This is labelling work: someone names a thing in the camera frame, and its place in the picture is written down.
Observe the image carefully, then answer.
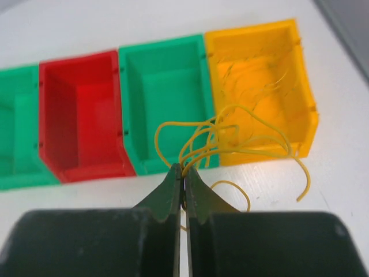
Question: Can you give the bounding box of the yellow plastic bin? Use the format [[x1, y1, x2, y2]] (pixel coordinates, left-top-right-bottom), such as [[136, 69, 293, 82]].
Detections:
[[205, 19, 319, 166]]

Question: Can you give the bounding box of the left green plastic bin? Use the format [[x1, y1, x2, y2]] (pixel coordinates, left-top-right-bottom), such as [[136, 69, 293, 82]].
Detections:
[[1, 63, 60, 192]]

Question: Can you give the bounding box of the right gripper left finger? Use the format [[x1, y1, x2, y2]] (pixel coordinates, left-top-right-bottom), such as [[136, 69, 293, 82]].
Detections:
[[1, 164, 182, 276]]

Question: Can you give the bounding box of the green plastic bin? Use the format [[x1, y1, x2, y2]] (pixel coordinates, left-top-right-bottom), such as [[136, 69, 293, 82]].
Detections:
[[118, 34, 215, 176], [1, 63, 60, 192]]

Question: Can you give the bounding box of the right green plastic bin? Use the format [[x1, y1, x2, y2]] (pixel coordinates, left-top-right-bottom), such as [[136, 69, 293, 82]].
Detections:
[[118, 34, 215, 176]]

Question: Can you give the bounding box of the red plastic bin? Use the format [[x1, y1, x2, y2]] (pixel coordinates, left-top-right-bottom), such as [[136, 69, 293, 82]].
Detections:
[[39, 50, 135, 183]]

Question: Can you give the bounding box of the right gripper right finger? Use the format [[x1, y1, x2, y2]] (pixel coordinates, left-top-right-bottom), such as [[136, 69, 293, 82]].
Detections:
[[184, 169, 367, 276]]

